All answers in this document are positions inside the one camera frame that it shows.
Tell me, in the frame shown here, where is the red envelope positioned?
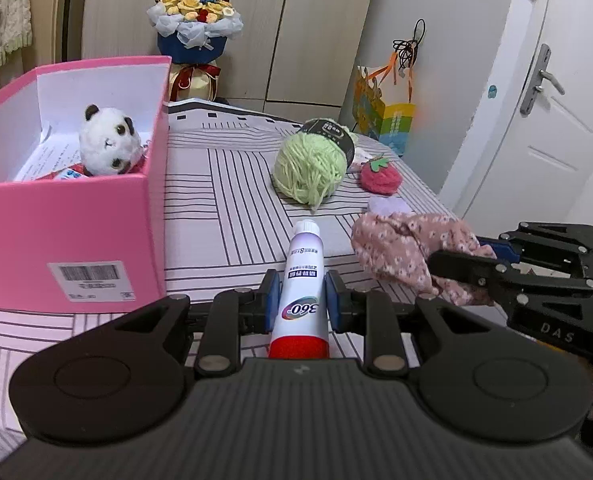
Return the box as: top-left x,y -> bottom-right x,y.
46,156 -> 147,180

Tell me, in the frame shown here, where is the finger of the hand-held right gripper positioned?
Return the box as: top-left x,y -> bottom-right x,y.
476,232 -> 523,263
427,249 -> 519,306

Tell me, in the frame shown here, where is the grey wooden wardrobe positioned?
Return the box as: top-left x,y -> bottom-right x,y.
80,0 -> 383,111

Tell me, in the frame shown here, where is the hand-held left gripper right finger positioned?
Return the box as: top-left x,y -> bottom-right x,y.
325,270 -> 499,379

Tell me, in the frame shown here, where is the cream wrapped bouquet red ribbon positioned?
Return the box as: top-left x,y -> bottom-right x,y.
168,59 -> 223,104

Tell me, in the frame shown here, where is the pink cardboard box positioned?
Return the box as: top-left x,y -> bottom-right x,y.
0,55 -> 173,315

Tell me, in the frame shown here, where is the striped bedsheet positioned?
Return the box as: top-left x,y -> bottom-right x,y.
0,99 -> 512,461

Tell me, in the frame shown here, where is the metal door handle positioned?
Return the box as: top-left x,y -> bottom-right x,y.
519,43 -> 567,116

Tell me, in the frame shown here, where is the black cable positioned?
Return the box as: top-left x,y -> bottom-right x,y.
391,18 -> 427,102

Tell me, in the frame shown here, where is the printed paper sheet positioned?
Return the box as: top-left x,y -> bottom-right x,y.
12,120 -> 86,182

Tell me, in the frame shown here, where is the red strawberry plush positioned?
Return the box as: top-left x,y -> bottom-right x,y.
359,154 -> 403,196

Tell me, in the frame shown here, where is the colourful paper gift bag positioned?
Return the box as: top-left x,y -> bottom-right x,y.
351,64 -> 418,157

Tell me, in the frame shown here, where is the panda plush toy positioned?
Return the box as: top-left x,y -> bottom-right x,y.
78,104 -> 146,177

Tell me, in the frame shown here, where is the yellow flower bouquet blue wrap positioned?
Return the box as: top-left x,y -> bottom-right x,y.
146,0 -> 244,65

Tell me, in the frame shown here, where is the purple plush toy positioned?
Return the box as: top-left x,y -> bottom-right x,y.
367,196 -> 413,217

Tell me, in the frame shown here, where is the green yarn ball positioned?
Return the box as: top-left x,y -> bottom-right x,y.
271,117 -> 361,212

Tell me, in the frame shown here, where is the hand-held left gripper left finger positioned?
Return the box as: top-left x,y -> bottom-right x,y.
84,270 -> 282,379

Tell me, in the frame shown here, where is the pink floral cloth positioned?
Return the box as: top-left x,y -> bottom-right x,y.
351,211 -> 498,307

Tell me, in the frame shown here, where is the white door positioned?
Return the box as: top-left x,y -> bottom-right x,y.
437,0 -> 593,243

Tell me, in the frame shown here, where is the toothpaste tube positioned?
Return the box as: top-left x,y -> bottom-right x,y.
268,220 -> 330,360

